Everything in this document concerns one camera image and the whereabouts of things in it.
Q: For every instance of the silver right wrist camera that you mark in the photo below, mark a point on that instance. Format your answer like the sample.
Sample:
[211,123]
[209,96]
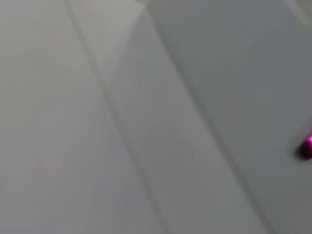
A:
[307,146]

